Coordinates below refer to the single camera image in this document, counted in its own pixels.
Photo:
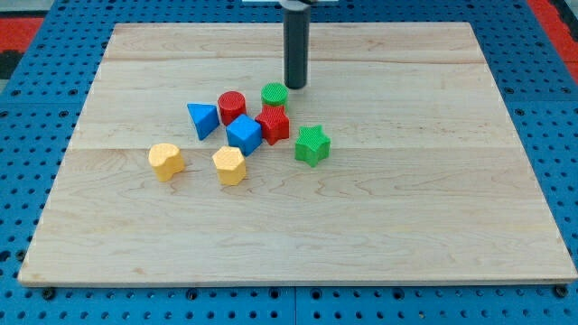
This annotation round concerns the green circle block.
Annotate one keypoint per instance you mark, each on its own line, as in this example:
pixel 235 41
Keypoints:
pixel 274 94

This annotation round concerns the green star block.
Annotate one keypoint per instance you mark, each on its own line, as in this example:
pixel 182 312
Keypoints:
pixel 312 145

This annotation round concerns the red star block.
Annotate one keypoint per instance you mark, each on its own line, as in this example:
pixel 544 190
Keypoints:
pixel 275 124

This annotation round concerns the red circle block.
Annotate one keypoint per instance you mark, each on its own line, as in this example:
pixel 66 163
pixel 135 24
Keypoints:
pixel 231 105

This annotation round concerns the blue cube block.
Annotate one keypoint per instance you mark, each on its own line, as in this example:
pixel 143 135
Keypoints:
pixel 245 134

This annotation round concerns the yellow hexagon block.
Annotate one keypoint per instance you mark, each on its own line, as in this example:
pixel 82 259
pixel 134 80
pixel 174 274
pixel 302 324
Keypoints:
pixel 230 165

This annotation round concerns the blue triangle block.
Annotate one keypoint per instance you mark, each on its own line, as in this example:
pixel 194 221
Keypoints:
pixel 204 117

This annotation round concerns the light wooden board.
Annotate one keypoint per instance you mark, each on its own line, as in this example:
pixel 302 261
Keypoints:
pixel 426 183

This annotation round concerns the yellow heart block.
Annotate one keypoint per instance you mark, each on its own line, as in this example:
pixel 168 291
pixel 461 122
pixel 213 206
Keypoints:
pixel 165 160

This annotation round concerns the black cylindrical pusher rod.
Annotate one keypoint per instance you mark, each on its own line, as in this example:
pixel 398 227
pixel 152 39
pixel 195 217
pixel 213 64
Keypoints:
pixel 296 31

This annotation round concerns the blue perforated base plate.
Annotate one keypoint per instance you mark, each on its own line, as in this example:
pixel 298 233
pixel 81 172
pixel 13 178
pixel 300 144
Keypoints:
pixel 42 100

